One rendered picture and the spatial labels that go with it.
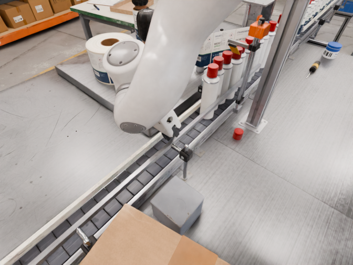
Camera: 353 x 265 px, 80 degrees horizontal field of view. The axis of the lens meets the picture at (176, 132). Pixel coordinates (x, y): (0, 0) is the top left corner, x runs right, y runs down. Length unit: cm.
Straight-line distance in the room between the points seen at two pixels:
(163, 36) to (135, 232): 27
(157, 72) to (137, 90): 4
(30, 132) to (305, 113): 110
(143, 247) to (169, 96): 21
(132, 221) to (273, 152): 60
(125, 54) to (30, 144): 62
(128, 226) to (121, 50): 29
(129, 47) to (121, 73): 5
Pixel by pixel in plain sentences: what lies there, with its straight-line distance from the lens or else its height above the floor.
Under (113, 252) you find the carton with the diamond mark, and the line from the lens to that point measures 31.
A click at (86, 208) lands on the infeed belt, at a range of 63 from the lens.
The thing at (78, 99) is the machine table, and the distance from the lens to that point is 105.
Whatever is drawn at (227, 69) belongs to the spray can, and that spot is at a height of 104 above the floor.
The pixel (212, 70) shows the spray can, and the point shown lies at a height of 108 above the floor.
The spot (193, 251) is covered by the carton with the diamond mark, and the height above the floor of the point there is 112.
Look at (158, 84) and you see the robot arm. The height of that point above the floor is 124.
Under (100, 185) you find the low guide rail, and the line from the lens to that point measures 61.
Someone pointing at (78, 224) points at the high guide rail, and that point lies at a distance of 52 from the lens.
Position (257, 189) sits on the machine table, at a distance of 71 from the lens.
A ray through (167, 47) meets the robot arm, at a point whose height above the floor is 128.
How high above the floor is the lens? 142
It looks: 47 degrees down
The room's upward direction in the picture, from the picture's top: straight up
